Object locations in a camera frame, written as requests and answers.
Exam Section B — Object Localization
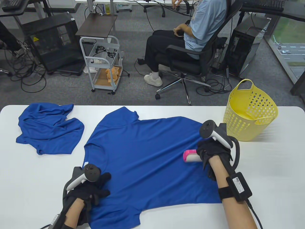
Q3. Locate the person's right hand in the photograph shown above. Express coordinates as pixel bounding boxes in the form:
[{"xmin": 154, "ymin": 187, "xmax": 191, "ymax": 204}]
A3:
[{"xmin": 196, "ymin": 138, "xmax": 233, "ymax": 171}]

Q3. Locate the person's left hand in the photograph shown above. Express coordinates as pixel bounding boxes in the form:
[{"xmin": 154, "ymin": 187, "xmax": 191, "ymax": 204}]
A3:
[{"xmin": 64, "ymin": 172, "xmax": 112, "ymax": 213}]

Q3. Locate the pink lint roller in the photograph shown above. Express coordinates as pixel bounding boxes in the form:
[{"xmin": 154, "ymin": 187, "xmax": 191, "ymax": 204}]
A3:
[{"xmin": 183, "ymin": 149, "xmax": 202, "ymax": 163}]

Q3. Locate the blue t-shirt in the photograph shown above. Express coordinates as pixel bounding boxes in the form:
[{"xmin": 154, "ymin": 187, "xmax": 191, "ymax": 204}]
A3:
[
  {"xmin": 16, "ymin": 103, "xmax": 85, "ymax": 155},
  {"xmin": 83, "ymin": 106, "xmax": 223, "ymax": 229}
]

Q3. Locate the person's right forearm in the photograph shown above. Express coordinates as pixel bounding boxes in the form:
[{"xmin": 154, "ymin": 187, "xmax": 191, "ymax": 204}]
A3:
[{"xmin": 208, "ymin": 156, "xmax": 258, "ymax": 229}]

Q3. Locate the person's left forearm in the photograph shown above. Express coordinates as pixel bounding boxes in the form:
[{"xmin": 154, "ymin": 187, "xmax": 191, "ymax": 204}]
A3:
[{"xmin": 63, "ymin": 198, "xmax": 86, "ymax": 229}]

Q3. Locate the dark grey left hand controller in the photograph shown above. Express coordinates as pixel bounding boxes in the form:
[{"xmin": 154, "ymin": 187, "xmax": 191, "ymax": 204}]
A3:
[{"xmin": 66, "ymin": 163, "xmax": 102, "ymax": 191}]

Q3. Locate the dark grey hand controller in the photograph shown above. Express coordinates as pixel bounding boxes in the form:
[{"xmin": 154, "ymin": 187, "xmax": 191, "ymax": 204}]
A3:
[
  {"xmin": 199, "ymin": 120, "xmax": 234, "ymax": 149},
  {"xmin": 66, "ymin": 163, "xmax": 102, "ymax": 191}
]

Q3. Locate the dark grey right hand controller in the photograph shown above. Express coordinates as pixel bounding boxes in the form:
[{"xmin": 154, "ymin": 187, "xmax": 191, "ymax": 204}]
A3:
[{"xmin": 199, "ymin": 120, "xmax": 234, "ymax": 149}]

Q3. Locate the yellow perforated plastic basket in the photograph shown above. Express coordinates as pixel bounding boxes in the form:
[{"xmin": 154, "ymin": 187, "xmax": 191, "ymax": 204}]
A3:
[{"xmin": 223, "ymin": 79, "xmax": 279, "ymax": 141}]

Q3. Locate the black mesh office chair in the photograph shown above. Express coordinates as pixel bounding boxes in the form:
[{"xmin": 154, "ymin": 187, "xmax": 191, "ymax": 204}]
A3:
[{"xmin": 155, "ymin": 0, "xmax": 243, "ymax": 106}]

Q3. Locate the black computer tower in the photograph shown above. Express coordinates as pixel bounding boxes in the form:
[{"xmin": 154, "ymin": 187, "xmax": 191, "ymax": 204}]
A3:
[{"xmin": 226, "ymin": 14, "xmax": 271, "ymax": 78}]

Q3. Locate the orange cloth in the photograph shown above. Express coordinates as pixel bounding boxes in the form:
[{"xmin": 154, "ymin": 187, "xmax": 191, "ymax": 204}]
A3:
[{"xmin": 106, "ymin": 67, "xmax": 121, "ymax": 83}]

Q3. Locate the white rolling cart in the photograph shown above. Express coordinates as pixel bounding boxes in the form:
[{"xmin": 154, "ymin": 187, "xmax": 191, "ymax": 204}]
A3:
[{"xmin": 79, "ymin": 36, "xmax": 124, "ymax": 94}]

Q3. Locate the black keyboard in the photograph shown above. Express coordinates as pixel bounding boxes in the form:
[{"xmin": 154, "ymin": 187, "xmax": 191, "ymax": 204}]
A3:
[
  {"xmin": 2, "ymin": 0, "xmax": 28, "ymax": 12},
  {"xmin": 243, "ymin": 0, "xmax": 285, "ymax": 12}
]

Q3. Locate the black desk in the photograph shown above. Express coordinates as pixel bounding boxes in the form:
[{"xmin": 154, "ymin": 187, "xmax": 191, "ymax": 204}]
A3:
[
  {"xmin": 0, "ymin": 0, "xmax": 80, "ymax": 18},
  {"xmin": 241, "ymin": 0, "xmax": 305, "ymax": 23}
]

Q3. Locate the small white storage cart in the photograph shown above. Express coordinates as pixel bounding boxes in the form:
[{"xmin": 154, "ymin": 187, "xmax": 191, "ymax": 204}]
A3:
[{"xmin": 116, "ymin": 3, "xmax": 132, "ymax": 13}]

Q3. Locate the brown side table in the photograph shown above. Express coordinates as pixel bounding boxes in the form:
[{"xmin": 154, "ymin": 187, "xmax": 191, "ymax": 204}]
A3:
[{"xmin": 76, "ymin": 14, "xmax": 118, "ymax": 40}]

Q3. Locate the black open computer case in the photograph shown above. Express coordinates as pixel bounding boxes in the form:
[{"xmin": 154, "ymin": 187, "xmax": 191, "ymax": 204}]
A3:
[{"xmin": 21, "ymin": 12, "xmax": 86, "ymax": 75}]

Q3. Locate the white desk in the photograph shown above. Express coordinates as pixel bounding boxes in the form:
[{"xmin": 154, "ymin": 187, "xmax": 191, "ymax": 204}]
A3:
[{"xmin": 76, "ymin": 0, "xmax": 199, "ymax": 13}]

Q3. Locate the black right glove cable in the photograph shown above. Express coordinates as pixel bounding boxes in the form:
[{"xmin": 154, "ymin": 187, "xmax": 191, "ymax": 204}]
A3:
[{"xmin": 229, "ymin": 137, "xmax": 262, "ymax": 229}]

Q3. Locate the black left wrist camera strap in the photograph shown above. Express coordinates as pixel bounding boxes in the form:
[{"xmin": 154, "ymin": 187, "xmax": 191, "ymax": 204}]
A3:
[{"xmin": 51, "ymin": 213, "xmax": 63, "ymax": 228}]

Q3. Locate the black wrist camera strap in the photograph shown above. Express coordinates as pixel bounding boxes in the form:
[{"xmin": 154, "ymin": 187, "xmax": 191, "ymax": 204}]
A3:
[
  {"xmin": 51, "ymin": 213, "xmax": 63, "ymax": 228},
  {"xmin": 218, "ymin": 171, "xmax": 253, "ymax": 203}
]

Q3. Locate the black right wrist camera strap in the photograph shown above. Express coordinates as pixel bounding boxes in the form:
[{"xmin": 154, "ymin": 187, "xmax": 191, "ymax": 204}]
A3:
[{"xmin": 218, "ymin": 171, "xmax": 253, "ymax": 203}]

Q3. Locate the tangle of black cables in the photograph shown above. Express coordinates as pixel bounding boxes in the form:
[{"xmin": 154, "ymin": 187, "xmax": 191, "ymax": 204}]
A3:
[
  {"xmin": 0, "ymin": 38, "xmax": 47, "ymax": 93},
  {"xmin": 197, "ymin": 70, "xmax": 233, "ymax": 94}
]

